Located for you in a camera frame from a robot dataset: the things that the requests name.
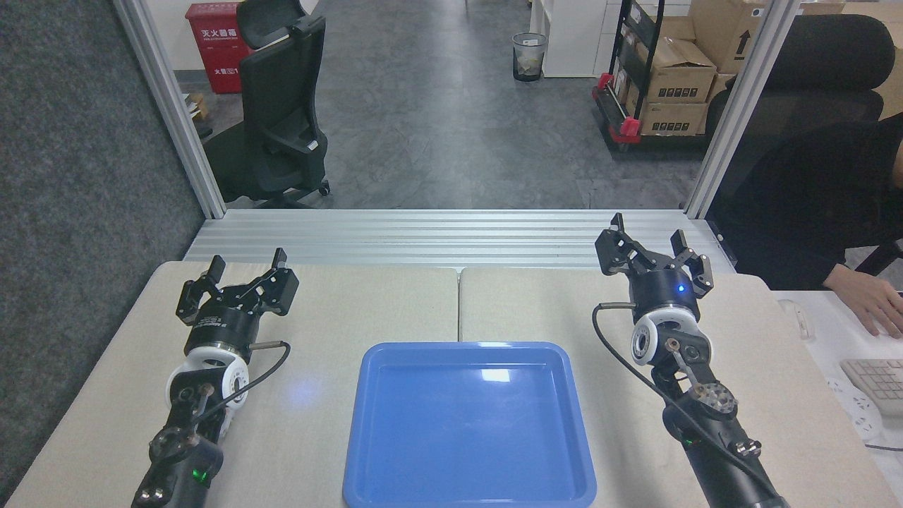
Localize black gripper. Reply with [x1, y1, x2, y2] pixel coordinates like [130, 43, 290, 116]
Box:
[595, 213, 715, 324]
[175, 248, 300, 353]

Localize blue plastic tray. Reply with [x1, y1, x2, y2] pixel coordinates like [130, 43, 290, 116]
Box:
[343, 341, 598, 508]

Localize person's hand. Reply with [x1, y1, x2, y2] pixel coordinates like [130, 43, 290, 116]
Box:
[823, 264, 903, 339]

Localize black cart with red corners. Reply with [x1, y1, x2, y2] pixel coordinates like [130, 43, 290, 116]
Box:
[591, 0, 713, 153]

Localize flat cardboard box with labels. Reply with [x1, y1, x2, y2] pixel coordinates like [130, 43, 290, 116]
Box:
[637, 100, 709, 137]

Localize person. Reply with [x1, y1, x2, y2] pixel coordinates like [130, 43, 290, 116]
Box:
[711, 113, 903, 291]

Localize grey felt partition panel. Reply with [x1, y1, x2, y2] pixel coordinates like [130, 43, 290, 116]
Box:
[0, 0, 207, 498]

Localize open cardboard box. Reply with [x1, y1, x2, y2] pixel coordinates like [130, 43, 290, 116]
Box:
[635, 37, 718, 105]

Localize black office chair with headrest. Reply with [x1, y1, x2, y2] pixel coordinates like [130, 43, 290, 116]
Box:
[203, 0, 332, 210]

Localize large cardboard box with arrow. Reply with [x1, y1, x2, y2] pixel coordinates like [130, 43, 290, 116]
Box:
[689, 0, 771, 75]

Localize black mesh waste bin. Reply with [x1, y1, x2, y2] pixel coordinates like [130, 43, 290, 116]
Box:
[511, 32, 549, 83]

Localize white cabinet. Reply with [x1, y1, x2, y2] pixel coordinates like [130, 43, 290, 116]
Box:
[528, 0, 609, 79]

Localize white power strip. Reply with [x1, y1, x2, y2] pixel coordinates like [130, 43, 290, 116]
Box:
[825, 377, 884, 442]

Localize red fire extinguisher box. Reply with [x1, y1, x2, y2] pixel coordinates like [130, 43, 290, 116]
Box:
[185, 1, 253, 95]

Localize white keyboard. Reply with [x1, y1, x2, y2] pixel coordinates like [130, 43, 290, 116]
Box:
[839, 358, 903, 418]

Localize black high-back office chair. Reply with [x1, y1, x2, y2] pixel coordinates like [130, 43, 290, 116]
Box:
[704, 13, 903, 277]

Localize silver aluminium post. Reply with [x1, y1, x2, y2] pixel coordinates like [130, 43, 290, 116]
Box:
[682, 0, 804, 220]
[113, 0, 227, 220]

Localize silver aluminium rail platform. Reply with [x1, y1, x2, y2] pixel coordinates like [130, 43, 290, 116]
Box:
[183, 209, 737, 273]

